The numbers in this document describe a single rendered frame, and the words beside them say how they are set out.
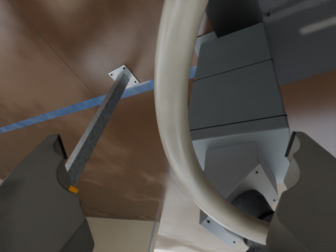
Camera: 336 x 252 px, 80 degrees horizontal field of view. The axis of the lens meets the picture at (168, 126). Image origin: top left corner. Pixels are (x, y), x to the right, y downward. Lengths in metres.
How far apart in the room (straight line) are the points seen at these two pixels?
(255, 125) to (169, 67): 0.67
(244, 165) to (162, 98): 0.64
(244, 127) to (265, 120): 0.08
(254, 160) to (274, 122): 0.15
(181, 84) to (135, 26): 1.41
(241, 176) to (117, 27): 1.29
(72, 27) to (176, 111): 1.66
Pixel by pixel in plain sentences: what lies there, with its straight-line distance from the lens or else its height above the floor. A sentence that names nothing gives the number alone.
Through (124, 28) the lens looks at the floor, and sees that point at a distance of 1.61.
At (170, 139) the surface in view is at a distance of 0.19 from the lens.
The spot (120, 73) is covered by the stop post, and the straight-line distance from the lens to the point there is 1.82.
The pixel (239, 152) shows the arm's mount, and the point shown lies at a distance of 0.82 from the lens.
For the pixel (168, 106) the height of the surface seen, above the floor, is 1.23.
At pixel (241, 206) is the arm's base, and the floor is 1.08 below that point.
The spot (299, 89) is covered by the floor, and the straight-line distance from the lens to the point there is 1.82.
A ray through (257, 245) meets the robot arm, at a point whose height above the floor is 1.18.
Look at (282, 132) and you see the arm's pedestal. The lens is 0.80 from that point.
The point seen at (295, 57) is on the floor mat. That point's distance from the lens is 1.63.
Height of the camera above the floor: 1.35
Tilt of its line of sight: 39 degrees down
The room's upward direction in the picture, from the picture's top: 165 degrees counter-clockwise
